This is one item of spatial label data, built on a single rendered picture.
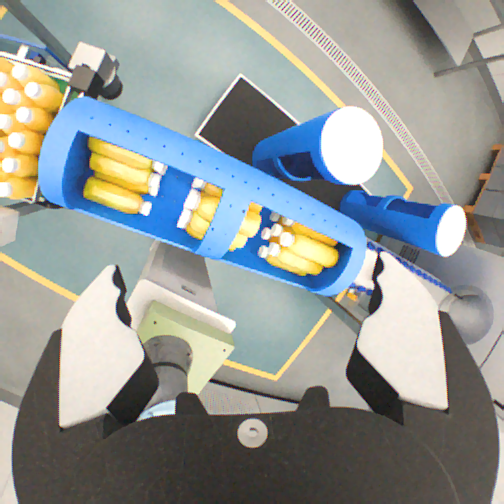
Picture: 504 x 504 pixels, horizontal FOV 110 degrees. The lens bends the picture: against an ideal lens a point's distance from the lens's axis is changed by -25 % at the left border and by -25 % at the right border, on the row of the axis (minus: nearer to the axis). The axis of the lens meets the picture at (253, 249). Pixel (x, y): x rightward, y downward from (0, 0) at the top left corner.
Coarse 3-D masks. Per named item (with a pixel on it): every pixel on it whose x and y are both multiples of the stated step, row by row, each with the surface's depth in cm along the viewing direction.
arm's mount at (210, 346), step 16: (160, 304) 63; (144, 320) 59; (160, 320) 58; (176, 320) 61; (192, 320) 66; (144, 336) 59; (192, 336) 62; (208, 336) 64; (224, 336) 69; (208, 352) 65; (224, 352) 67; (192, 368) 66; (208, 368) 67; (192, 384) 68
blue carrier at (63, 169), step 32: (64, 128) 39; (96, 128) 42; (128, 128) 45; (160, 128) 50; (64, 160) 40; (160, 160) 47; (192, 160) 50; (224, 160) 55; (64, 192) 54; (160, 192) 72; (224, 192) 52; (256, 192) 55; (288, 192) 61; (128, 224) 61; (160, 224) 69; (224, 224) 54; (320, 224) 62; (352, 224) 71; (224, 256) 73; (256, 256) 82; (352, 256) 66; (320, 288) 82
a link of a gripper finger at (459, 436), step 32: (448, 320) 7; (448, 352) 6; (448, 384) 5; (480, 384) 5; (416, 416) 4; (448, 416) 4; (480, 416) 4; (448, 448) 3; (480, 448) 3; (480, 480) 3
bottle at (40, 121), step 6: (30, 108) 46; (36, 108) 48; (36, 114) 48; (42, 114) 49; (48, 114) 53; (54, 114) 58; (30, 120) 47; (36, 120) 48; (42, 120) 50; (48, 120) 53; (30, 126) 48; (36, 126) 49; (42, 126) 51; (48, 126) 54; (42, 132) 54
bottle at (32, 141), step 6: (24, 132) 48; (30, 132) 50; (36, 132) 53; (24, 138) 47; (30, 138) 49; (36, 138) 51; (42, 138) 54; (24, 144) 48; (30, 144) 50; (36, 144) 52; (18, 150) 49; (24, 150) 50; (30, 150) 51; (36, 150) 53
